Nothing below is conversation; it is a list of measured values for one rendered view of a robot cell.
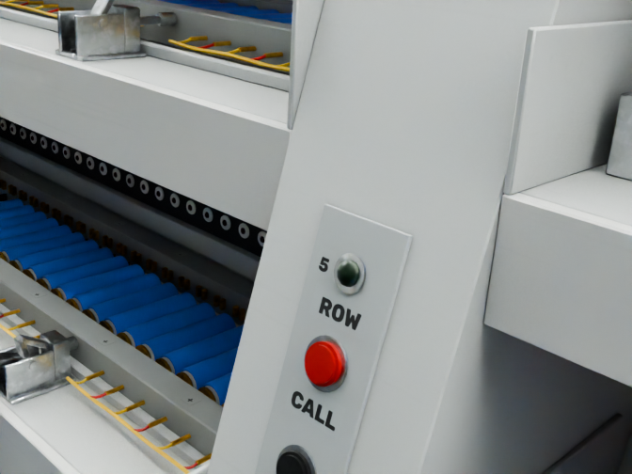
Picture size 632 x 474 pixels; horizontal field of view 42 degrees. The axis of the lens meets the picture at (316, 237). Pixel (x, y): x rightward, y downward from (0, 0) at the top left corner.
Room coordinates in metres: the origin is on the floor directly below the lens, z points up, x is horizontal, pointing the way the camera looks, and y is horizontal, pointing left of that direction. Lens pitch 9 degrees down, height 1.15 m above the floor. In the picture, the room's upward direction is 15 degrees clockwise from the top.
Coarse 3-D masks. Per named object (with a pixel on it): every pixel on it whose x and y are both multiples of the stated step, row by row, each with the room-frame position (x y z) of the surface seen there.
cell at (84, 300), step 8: (128, 280) 0.55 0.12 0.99; (136, 280) 0.55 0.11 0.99; (144, 280) 0.56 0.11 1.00; (152, 280) 0.56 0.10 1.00; (104, 288) 0.54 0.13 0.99; (112, 288) 0.54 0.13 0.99; (120, 288) 0.54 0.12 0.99; (128, 288) 0.55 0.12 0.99; (136, 288) 0.55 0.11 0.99; (144, 288) 0.55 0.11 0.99; (72, 296) 0.53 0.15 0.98; (80, 296) 0.52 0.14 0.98; (88, 296) 0.53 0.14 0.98; (96, 296) 0.53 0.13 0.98; (104, 296) 0.53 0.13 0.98; (112, 296) 0.54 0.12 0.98; (120, 296) 0.54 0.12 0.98; (80, 304) 0.52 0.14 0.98; (88, 304) 0.52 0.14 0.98
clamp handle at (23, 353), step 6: (18, 342) 0.44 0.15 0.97; (24, 342) 0.44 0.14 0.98; (18, 348) 0.44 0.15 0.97; (24, 348) 0.44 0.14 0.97; (0, 354) 0.43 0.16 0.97; (6, 354) 0.44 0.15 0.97; (12, 354) 0.44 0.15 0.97; (18, 354) 0.44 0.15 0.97; (24, 354) 0.44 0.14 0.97; (0, 360) 0.43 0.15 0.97; (6, 360) 0.43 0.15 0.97; (12, 360) 0.43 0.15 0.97; (18, 360) 0.44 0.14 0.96
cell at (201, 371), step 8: (232, 352) 0.47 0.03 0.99; (208, 360) 0.45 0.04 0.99; (216, 360) 0.46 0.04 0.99; (224, 360) 0.46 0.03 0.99; (232, 360) 0.46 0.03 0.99; (184, 368) 0.45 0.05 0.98; (192, 368) 0.44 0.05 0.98; (200, 368) 0.45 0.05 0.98; (208, 368) 0.45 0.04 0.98; (216, 368) 0.45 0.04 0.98; (224, 368) 0.45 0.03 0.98; (232, 368) 0.46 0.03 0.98; (192, 376) 0.44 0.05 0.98; (200, 376) 0.44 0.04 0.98; (208, 376) 0.44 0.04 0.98; (216, 376) 0.45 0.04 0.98; (200, 384) 0.44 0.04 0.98
